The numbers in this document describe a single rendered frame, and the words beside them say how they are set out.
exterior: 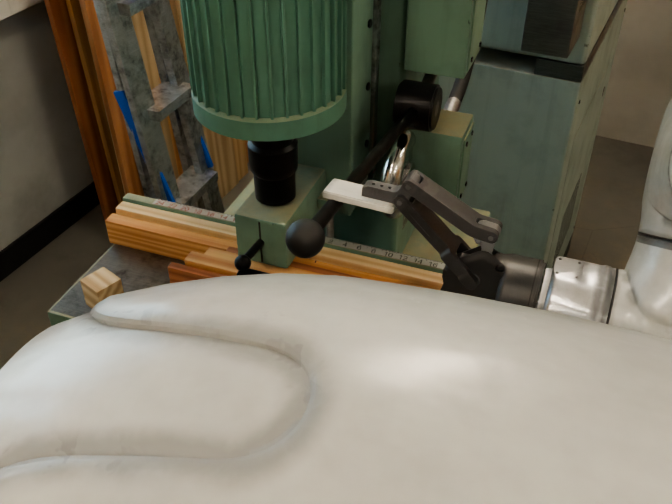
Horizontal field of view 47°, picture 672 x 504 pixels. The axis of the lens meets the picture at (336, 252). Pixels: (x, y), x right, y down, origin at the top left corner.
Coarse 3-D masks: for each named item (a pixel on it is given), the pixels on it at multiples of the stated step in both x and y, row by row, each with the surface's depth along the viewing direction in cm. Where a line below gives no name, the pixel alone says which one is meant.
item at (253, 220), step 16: (304, 176) 101; (320, 176) 101; (304, 192) 98; (320, 192) 103; (240, 208) 95; (256, 208) 95; (272, 208) 95; (288, 208) 95; (304, 208) 98; (320, 208) 104; (240, 224) 95; (256, 224) 94; (272, 224) 93; (288, 224) 94; (240, 240) 97; (256, 240) 96; (272, 240) 95; (256, 256) 97; (272, 256) 96; (288, 256) 96
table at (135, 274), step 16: (112, 256) 110; (128, 256) 110; (144, 256) 110; (160, 256) 110; (112, 272) 107; (128, 272) 107; (144, 272) 107; (160, 272) 107; (80, 288) 104; (128, 288) 104; (144, 288) 104; (64, 304) 102; (80, 304) 102; (64, 320) 100
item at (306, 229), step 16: (432, 80) 101; (400, 96) 96; (416, 96) 96; (432, 96) 95; (400, 112) 97; (416, 112) 96; (432, 112) 96; (400, 128) 90; (416, 128) 98; (432, 128) 98; (384, 144) 85; (368, 160) 81; (352, 176) 77; (336, 208) 72; (304, 224) 66; (320, 224) 69; (288, 240) 66; (304, 240) 66; (320, 240) 66; (304, 256) 67
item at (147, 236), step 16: (112, 224) 110; (128, 224) 109; (144, 224) 109; (160, 224) 109; (112, 240) 112; (128, 240) 110; (144, 240) 109; (160, 240) 108; (176, 240) 107; (192, 240) 106; (208, 240) 106; (224, 240) 106; (176, 256) 109; (352, 272) 101; (432, 288) 98
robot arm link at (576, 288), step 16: (560, 256) 71; (544, 272) 70; (560, 272) 68; (576, 272) 69; (592, 272) 68; (608, 272) 68; (544, 288) 69; (560, 288) 67; (576, 288) 67; (592, 288) 67; (608, 288) 67; (544, 304) 68; (560, 304) 67; (576, 304) 67; (592, 304) 66; (608, 304) 66; (592, 320) 66
